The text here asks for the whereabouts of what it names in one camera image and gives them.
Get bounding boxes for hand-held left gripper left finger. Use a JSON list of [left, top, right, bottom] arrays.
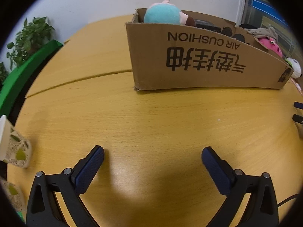
[[26, 145, 105, 227]]

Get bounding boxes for green chair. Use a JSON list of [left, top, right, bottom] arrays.
[[0, 39, 64, 116]]

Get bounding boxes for leaf print paper cup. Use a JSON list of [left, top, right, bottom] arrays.
[[0, 178, 25, 215], [0, 115, 32, 169]]

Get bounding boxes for beige printed cloth bag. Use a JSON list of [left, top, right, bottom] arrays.
[[244, 25, 278, 40]]

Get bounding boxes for brown cardboard box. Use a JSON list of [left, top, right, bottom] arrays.
[[125, 8, 294, 92]]

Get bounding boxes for pink pig plush toy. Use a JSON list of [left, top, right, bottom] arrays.
[[144, 0, 196, 26]]

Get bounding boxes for white plush toy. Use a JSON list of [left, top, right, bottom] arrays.
[[285, 57, 303, 79]]

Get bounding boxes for small black box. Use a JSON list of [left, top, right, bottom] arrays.
[[195, 19, 222, 32]]

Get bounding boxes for pink spotted plush toy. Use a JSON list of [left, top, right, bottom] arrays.
[[258, 37, 283, 58]]

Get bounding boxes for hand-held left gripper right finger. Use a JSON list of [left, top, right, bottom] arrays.
[[201, 147, 278, 227]]

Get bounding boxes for green potted plant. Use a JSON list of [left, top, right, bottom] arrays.
[[7, 16, 56, 69]]

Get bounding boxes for thin black cable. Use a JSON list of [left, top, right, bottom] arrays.
[[277, 194, 300, 207]]

